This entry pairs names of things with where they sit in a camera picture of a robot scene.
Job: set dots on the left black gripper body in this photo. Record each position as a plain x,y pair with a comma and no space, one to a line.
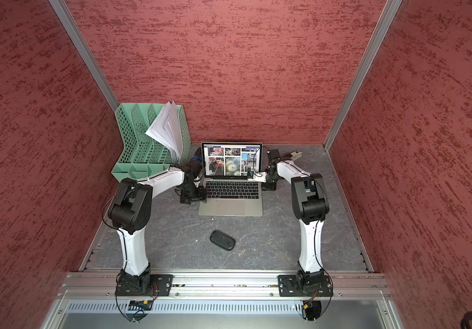
191,192

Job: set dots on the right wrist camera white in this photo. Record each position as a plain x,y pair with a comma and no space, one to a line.
254,176

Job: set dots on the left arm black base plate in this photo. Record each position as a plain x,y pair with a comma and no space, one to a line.
159,284

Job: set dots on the right aluminium corner post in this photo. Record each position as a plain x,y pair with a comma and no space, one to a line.
388,14

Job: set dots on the aluminium corner post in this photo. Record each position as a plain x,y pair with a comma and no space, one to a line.
388,14
68,22

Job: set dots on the silver open laptop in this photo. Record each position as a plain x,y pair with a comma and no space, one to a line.
229,169

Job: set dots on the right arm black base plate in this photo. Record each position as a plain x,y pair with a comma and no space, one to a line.
289,286

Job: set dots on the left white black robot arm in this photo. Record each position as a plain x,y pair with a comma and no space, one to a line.
130,211

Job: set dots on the white perforated cable duct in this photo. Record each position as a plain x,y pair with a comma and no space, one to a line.
194,307

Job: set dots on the left aluminium corner post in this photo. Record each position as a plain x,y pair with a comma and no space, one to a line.
68,22

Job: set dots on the white paper stack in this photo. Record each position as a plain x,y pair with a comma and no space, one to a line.
166,130

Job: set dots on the green plastic file organizer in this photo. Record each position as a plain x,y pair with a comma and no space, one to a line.
141,156

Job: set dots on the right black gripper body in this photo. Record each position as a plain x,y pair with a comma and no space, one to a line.
270,184

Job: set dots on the aluminium front rail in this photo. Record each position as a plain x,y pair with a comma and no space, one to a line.
226,285

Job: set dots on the beige black stapler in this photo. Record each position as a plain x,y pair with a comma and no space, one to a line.
295,155

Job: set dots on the black wireless mouse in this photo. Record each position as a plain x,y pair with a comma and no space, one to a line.
222,240

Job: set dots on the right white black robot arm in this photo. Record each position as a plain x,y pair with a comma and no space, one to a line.
310,205

